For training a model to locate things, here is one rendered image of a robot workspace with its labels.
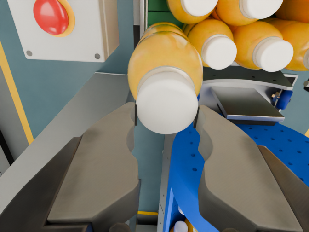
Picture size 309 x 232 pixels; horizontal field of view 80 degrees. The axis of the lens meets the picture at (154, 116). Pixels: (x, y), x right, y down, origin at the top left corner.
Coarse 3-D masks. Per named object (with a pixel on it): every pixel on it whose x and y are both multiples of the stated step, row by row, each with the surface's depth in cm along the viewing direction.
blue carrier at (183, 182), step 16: (192, 128) 37; (240, 128) 38; (256, 128) 38; (272, 128) 38; (288, 128) 38; (176, 144) 33; (192, 144) 33; (272, 144) 34; (288, 144) 34; (304, 144) 34; (176, 160) 30; (192, 160) 30; (288, 160) 30; (304, 160) 31; (176, 176) 29; (192, 176) 27; (304, 176) 28; (176, 192) 30; (192, 192) 25; (176, 208) 56; (192, 208) 26; (192, 224) 27; (208, 224) 24
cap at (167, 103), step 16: (160, 80) 11; (176, 80) 11; (144, 96) 11; (160, 96) 11; (176, 96) 11; (192, 96) 11; (144, 112) 12; (160, 112) 12; (176, 112) 12; (192, 112) 11; (160, 128) 12; (176, 128) 12
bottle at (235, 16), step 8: (224, 0) 24; (232, 0) 23; (240, 0) 22; (216, 8) 27; (224, 8) 25; (232, 8) 23; (240, 8) 22; (216, 16) 30; (224, 16) 26; (232, 16) 24; (240, 16) 24; (248, 16) 23; (232, 24) 26; (240, 24) 25; (248, 24) 26
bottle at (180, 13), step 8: (168, 0) 25; (176, 0) 23; (168, 8) 34; (176, 8) 24; (184, 8) 22; (176, 16) 26; (184, 16) 24; (192, 16) 24; (200, 16) 24; (208, 16) 25
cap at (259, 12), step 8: (248, 0) 20; (256, 0) 20; (264, 0) 20; (272, 0) 20; (280, 0) 20; (248, 8) 21; (256, 8) 21; (264, 8) 20; (272, 8) 20; (256, 16) 21; (264, 16) 21
